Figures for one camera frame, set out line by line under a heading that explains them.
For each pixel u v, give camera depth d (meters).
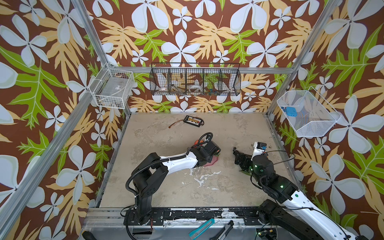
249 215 0.74
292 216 0.59
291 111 0.86
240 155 0.66
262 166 0.52
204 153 0.68
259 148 0.63
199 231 0.70
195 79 0.98
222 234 0.69
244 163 0.66
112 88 0.86
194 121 1.14
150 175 0.47
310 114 0.82
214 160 0.93
